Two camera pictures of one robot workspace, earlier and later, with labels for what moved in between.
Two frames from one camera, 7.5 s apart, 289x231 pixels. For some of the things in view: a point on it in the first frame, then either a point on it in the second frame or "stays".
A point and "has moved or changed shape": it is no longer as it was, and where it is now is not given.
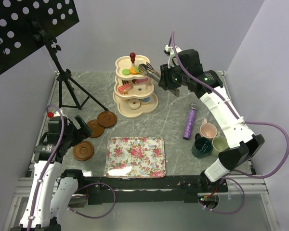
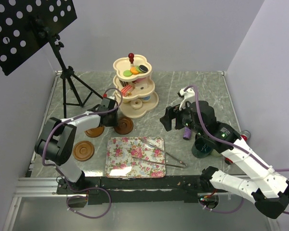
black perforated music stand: x=19 y=28 has moved or changed shape
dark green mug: x=202 y=147 stays
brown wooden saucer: x=83 y=151 stays
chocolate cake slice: x=124 y=82 has moved or changed shape
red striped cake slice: x=121 y=89 has moved or changed shape
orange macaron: x=132 y=70 stays
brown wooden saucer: x=107 y=119 has moved or changed shape
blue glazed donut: x=145 y=101 has moved or changed shape
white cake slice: x=136 y=87 stays
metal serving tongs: x=148 y=69 to x=182 y=165
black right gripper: x=165 y=82 to x=173 y=112
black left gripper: x=82 y=133 to x=115 y=122
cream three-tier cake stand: x=133 y=94 stays
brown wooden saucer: x=96 y=130 stays
